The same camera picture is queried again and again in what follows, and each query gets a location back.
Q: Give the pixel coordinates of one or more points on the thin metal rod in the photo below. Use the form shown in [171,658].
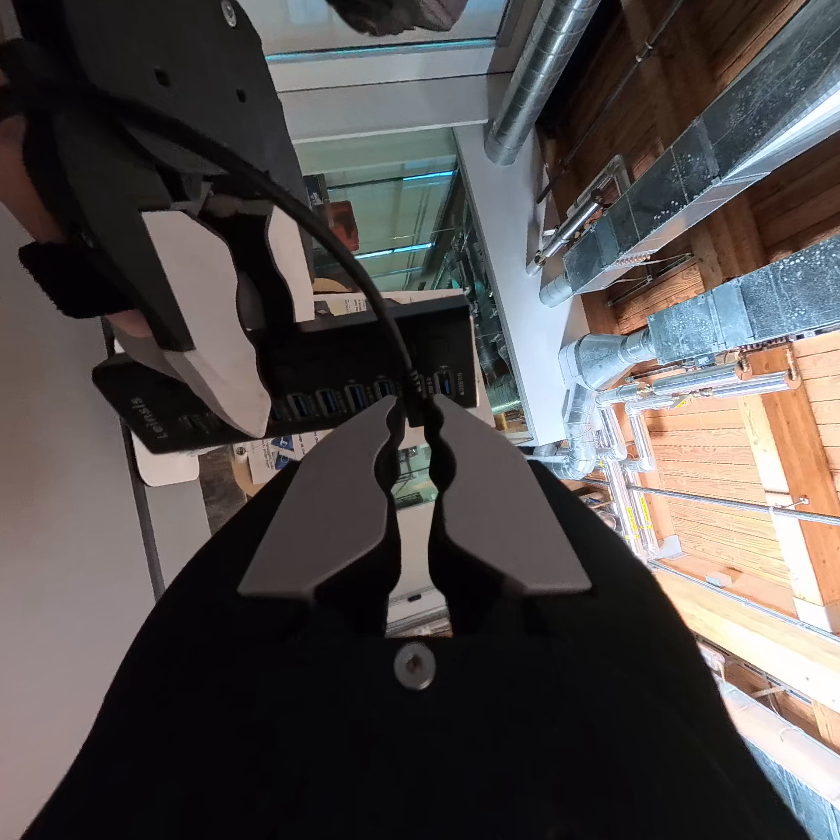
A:
[722,506]

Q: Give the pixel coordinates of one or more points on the silver pipe cluster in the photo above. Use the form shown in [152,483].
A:
[604,426]

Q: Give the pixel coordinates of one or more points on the wooden ceiling beam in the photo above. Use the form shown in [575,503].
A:
[754,623]

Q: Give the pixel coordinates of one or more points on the black usb hub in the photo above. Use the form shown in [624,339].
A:
[341,354]

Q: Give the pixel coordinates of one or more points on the person's left hand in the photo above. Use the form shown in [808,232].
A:
[26,190]

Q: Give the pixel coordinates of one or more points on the large rectangular insulated duct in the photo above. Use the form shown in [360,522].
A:
[722,124]

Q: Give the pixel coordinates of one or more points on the silver spiral duct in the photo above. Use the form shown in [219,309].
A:
[538,72]

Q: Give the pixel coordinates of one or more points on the small rectangular insulated duct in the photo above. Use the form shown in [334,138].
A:
[754,302]

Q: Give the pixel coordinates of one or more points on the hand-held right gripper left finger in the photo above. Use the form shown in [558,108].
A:
[328,512]

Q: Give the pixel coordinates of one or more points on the red box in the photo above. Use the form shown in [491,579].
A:
[344,226]

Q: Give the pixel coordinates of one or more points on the silver conduit pipe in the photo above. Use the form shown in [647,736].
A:
[571,223]

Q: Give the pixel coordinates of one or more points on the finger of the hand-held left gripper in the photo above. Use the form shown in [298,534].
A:
[197,295]
[292,275]

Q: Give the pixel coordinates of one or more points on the black fuzzy microphone cover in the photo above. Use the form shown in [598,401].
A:
[400,16]

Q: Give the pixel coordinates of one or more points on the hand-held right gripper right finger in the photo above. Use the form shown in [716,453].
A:
[505,518]

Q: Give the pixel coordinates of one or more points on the white insulated pipe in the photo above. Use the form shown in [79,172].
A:
[781,735]

